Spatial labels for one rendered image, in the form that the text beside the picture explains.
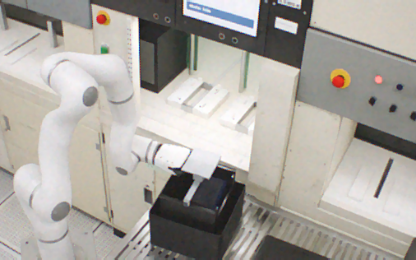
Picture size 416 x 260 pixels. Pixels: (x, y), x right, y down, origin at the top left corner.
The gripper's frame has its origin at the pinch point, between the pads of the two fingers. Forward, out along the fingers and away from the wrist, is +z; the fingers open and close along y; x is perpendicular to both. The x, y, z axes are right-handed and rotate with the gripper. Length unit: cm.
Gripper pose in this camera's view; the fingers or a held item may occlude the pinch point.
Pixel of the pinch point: (200, 166)
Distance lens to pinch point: 187.4
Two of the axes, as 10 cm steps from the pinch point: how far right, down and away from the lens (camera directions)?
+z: 9.4, 2.6, -2.4
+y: -3.5, 5.9, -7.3
